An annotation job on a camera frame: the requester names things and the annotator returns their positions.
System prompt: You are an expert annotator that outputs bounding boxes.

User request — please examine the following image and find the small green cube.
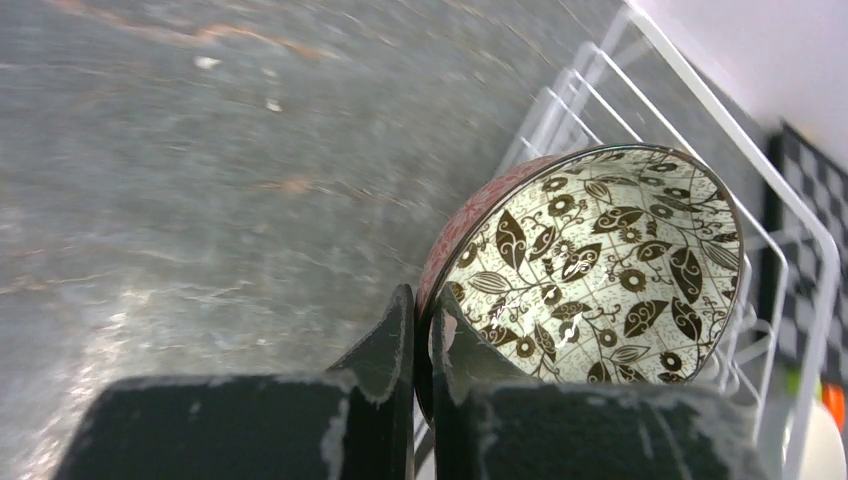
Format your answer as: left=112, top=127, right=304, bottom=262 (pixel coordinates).
left=786, top=368, right=821, bottom=399

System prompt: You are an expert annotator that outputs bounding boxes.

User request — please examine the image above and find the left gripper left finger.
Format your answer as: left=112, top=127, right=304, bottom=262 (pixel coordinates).
left=56, top=285, right=414, bottom=479

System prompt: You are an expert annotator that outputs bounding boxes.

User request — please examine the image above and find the black and white chessboard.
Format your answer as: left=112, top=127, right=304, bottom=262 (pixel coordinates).
left=762, top=123, right=847, bottom=387

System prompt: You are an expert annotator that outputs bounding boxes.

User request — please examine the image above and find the red floral pattern bowl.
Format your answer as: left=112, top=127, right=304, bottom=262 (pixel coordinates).
left=415, top=143, right=746, bottom=418

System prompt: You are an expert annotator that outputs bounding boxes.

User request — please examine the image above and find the white bowl outside rack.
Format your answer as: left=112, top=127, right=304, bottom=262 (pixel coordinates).
left=798, top=401, right=847, bottom=480

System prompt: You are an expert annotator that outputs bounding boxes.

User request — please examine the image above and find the orange curved toy piece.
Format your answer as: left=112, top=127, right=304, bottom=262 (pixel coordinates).
left=820, top=383, right=847, bottom=432

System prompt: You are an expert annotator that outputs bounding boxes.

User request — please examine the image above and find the white wire dish rack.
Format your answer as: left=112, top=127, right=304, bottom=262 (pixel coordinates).
left=495, top=1, right=841, bottom=440

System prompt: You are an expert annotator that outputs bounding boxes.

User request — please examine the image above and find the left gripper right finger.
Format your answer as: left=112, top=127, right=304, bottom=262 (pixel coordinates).
left=430, top=289, right=766, bottom=479

